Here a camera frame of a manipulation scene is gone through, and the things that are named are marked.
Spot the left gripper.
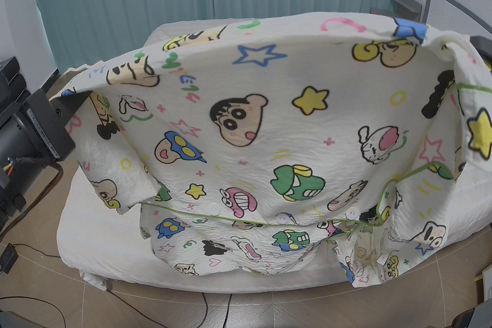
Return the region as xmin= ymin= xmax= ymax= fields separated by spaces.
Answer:
xmin=0 ymin=89 xmax=91 ymax=189

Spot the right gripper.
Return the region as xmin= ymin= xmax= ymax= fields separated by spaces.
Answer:
xmin=471 ymin=35 xmax=492 ymax=64

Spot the white printed pyjama top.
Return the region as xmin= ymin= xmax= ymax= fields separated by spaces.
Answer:
xmin=50 ymin=9 xmax=492 ymax=289

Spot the black padded seat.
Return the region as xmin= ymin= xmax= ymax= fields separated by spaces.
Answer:
xmin=0 ymin=57 xmax=32 ymax=116

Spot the grey bedside table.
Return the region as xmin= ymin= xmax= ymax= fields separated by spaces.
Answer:
xmin=371 ymin=0 xmax=422 ymax=23

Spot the bed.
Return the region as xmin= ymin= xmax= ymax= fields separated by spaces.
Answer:
xmin=57 ymin=0 xmax=492 ymax=294

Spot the black power adapter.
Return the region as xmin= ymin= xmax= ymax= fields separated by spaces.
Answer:
xmin=0 ymin=241 xmax=19 ymax=274

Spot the white chest of drawers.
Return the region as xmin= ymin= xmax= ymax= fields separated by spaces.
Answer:
xmin=475 ymin=273 xmax=492 ymax=304

